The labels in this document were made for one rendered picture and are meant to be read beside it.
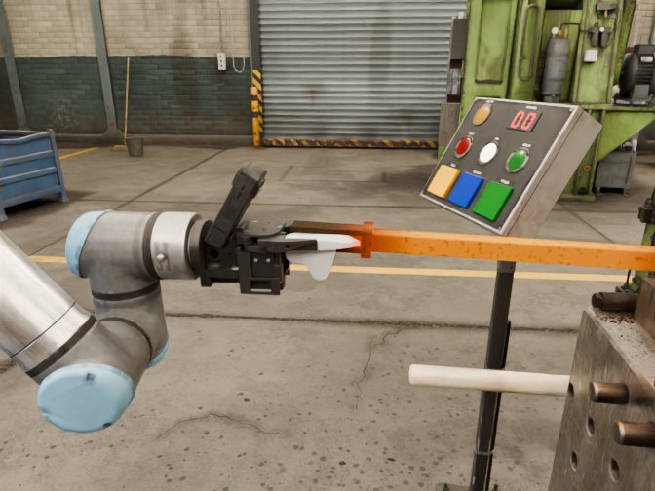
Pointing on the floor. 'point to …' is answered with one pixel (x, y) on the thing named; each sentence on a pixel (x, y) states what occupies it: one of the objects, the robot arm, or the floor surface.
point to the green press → (558, 75)
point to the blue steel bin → (28, 168)
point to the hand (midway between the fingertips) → (349, 234)
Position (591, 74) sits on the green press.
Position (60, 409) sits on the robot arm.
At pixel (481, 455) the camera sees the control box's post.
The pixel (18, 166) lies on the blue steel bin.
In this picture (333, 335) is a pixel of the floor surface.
